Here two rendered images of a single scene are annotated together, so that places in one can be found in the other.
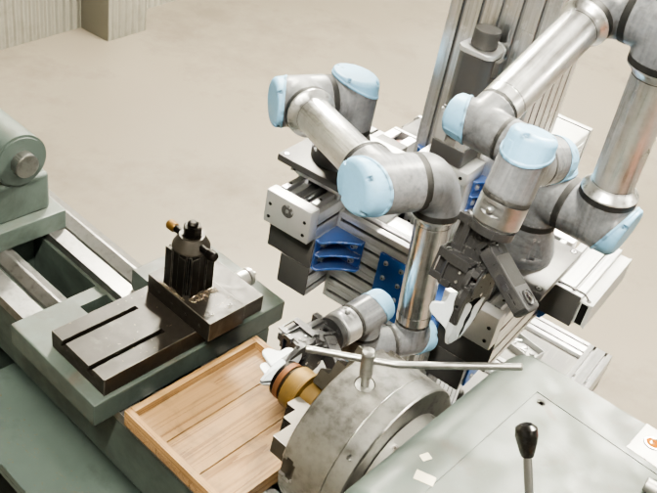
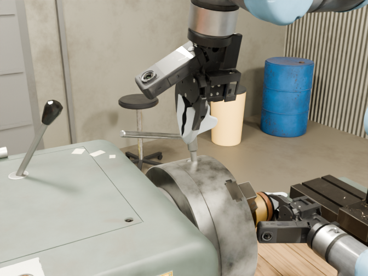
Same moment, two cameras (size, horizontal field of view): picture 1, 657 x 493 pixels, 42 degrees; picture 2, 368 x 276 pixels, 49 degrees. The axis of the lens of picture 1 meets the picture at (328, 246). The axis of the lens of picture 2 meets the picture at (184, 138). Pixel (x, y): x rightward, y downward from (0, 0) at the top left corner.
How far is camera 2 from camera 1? 170 cm
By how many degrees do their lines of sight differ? 96
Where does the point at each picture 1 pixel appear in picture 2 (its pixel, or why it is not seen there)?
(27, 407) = not seen: hidden behind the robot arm
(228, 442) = (262, 249)
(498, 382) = (166, 205)
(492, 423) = (122, 187)
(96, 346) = (318, 185)
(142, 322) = (348, 200)
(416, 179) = not seen: outside the picture
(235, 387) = (317, 260)
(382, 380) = (193, 165)
